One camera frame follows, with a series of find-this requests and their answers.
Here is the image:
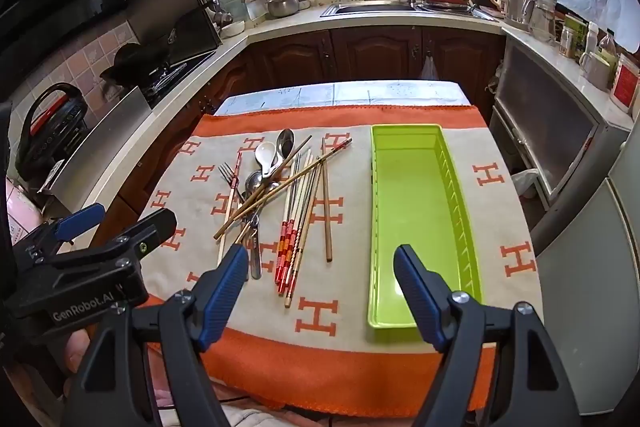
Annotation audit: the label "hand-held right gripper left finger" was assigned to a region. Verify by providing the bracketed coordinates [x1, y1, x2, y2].
[60, 244, 249, 427]

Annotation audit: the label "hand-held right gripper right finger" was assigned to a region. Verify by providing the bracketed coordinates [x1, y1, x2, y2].
[392, 244, 583, 427]

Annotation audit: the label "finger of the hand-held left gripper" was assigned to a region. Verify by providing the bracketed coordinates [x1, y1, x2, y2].
[15, 203, 107, 258]
[47, 208, 179, 273]

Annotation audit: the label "green plastic tray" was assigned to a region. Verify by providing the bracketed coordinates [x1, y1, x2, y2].
[367, 123, 485, 330]

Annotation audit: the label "metal fork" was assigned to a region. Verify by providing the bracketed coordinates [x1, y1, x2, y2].
[218, 162, 262, 280]

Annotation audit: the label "slim-handled metal spoon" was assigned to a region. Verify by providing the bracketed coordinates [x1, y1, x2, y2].
[244, 171, 263, 280]

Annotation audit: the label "brown wooden chopstick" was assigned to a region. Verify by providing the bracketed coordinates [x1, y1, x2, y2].
[234, 136, 313, 224]
[321, 142, 334, 263]
[214, 138, 353, 240]

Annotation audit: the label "metal chopstick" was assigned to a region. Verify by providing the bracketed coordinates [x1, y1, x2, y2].
[299, 157, 323, 228]
[292, 153, 317, 228]

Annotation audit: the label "white ceramic spoon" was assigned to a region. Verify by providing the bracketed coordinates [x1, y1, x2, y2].
[254, 142, 283, 182]

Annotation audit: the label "large wide-handled metal spoon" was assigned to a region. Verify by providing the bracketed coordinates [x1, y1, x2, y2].
[260, 129, 297, 188]

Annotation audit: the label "person's left hand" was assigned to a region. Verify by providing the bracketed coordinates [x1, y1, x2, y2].
[62, 329, 93, 375]

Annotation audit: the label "pink appliance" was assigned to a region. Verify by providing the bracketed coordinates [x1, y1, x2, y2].
[5, 179, 56, 248]

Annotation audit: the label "orange and cream printed blanket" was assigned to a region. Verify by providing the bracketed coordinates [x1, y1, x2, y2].
[137, 104, 546, 413]

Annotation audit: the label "low steel splash plate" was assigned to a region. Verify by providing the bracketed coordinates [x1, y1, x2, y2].
[42, 87, 153, 218]

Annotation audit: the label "black pressure cooker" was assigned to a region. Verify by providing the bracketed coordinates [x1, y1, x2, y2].
[15, 83, 91, 180]

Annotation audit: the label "gas stove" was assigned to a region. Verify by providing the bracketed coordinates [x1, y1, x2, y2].
[140, 49, 218, 108]

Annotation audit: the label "white plastic bag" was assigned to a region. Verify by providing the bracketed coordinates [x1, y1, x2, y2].
[510, 169, 546, 202]

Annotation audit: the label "black wok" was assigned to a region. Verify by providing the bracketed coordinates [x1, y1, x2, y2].
[100, 42, 173, 85]

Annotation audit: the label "grey refrigerator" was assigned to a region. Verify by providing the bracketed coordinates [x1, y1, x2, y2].
[532, 137, 640, 415]

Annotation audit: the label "hanging plastic bag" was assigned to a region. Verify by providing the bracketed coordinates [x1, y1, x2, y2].
[419, 54, 441, 82]

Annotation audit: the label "tall steel stove shield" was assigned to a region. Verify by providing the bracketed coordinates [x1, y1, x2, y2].
[120, 0, 223, 58]

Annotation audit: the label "brown wooden kitchen cabinets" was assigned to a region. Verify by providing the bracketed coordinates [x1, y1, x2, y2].
[92, 24, 506, 248]

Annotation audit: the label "steel pot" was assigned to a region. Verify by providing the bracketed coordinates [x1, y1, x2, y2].
[266, 0, 301, 18]

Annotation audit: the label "white mug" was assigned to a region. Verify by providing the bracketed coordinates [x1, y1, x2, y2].
[580, 52, 613, 92]

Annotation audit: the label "steel sink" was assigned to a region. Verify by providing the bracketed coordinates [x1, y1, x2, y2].
[320, 2, 426, 18]

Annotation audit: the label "red container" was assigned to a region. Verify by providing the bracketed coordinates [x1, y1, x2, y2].
[610, 53, 640, 115]

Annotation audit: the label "glass pitcher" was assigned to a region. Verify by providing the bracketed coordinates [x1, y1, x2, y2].
[522, 0, 558, 44]

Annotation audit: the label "green box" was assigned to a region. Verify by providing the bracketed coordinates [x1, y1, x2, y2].
[562, 14, 588, 60]

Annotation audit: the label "white bottle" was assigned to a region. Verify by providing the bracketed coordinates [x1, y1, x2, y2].
[584, 22, 601, 56]

